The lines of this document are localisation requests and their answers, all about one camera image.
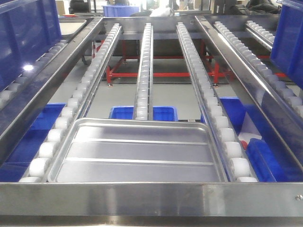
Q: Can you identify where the large blue crate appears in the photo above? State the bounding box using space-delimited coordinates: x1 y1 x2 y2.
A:
270 0 303 88
0 0 61 89

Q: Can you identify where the left steel lane divider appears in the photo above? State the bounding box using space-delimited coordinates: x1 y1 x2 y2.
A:
0 18 102 163

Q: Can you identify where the small ribbed silver tray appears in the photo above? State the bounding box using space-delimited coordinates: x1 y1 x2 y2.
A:
47 118 228 183

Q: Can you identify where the blue bin below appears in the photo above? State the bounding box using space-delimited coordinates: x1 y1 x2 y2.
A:
109 106 178 122
0 103 65 182
220 97 303 182

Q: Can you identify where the white tray far left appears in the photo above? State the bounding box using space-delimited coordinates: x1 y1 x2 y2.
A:
59 18 87 39

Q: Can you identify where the large blue crate right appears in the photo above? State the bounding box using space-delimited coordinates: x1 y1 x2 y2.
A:
270 0 303 88

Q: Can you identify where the red metal floor frame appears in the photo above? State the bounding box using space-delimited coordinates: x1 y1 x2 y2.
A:
91 39 287 87

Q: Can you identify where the white roller track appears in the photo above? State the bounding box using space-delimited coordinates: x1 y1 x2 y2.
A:
19 23 122 183
133 23 154 121
177 22 258 183

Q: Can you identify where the blue bin below left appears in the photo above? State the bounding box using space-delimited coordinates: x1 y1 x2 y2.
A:
0 103 65 182

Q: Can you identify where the distant blue bin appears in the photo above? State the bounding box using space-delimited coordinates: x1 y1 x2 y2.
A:
103 5 139 17

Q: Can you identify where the blue bin below right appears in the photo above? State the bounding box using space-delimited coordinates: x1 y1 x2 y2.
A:
220 97 303 182

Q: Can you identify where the left white roller track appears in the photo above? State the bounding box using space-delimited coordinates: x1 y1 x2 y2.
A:
19 23 122 183

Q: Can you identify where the far left roller track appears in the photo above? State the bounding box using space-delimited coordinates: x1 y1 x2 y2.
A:
0 39 68 109

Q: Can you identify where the steel shelf front rail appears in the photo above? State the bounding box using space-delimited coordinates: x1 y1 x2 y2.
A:
0 183 303 217

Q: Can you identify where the blue bin below centre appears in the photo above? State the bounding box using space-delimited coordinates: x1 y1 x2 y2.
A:
109 106 178 122

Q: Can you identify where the large blue crate left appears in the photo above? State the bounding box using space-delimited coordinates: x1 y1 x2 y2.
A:
0 0 61 89

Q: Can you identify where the right white roller track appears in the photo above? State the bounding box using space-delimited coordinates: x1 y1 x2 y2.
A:
177 22 258 183

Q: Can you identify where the middle white roller track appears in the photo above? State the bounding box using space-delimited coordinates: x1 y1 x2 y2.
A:
133 23 154 121

